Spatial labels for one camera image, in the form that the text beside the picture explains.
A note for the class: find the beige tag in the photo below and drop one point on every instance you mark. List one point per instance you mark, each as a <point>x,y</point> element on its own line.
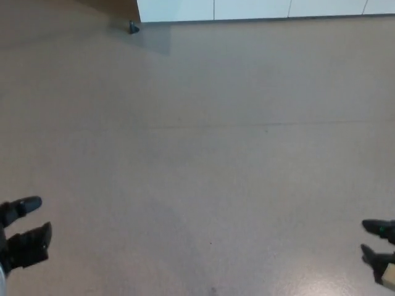
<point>389,273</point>

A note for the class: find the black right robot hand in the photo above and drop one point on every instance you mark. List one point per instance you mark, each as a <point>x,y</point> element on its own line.
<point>382,228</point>

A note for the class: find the black door stopper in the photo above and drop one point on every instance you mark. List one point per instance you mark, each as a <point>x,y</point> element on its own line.
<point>133,27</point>

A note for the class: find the white locker cabinet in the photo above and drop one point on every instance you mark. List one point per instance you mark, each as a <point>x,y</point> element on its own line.
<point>253,9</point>

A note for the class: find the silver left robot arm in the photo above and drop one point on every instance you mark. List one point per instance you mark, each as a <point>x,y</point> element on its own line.
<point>2,277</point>

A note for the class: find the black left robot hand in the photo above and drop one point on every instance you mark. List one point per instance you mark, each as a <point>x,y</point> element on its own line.
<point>27,243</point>

